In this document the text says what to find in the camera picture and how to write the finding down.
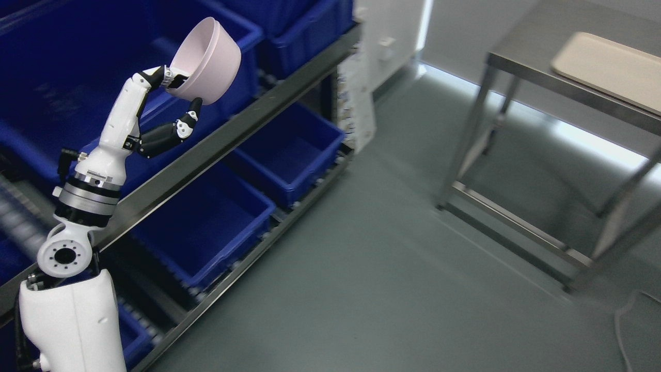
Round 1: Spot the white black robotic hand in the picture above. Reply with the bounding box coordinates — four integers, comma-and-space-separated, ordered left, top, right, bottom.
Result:
75, 66, 203, 187

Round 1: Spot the pink bowl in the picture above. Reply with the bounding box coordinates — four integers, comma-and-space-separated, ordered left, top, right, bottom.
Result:
167, 17, 242, 105

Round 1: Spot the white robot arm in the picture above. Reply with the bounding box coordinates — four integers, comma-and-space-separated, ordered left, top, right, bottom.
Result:
15, 146, 130, 371

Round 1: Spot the large blue bin upper shelf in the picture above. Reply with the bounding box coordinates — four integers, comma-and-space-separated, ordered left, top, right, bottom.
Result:
1, 1, 264, 194

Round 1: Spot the blue bin lower middle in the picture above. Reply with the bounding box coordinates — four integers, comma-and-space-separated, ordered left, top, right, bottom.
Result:
134, 162, 275, 290

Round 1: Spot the blue bin lower right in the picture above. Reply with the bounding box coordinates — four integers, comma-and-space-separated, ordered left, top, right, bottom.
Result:
222, 103, 345, 209

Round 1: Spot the blue bin upper right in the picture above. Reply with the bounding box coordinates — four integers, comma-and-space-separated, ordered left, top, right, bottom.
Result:
227, 0, 355, 80

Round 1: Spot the white sign with blue text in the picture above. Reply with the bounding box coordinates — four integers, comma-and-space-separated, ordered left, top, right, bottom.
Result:
337, 41, 377, 153

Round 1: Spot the beige plastic tray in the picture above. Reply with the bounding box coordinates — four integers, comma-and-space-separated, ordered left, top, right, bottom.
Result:
550, 32, 660, 115

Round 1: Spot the white wall box left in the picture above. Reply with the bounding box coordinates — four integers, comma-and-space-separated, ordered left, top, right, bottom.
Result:
377, 36, 397, 62

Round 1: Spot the white floor cable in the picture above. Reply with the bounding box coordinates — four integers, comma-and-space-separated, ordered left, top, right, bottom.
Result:
614, 292, 661, 372

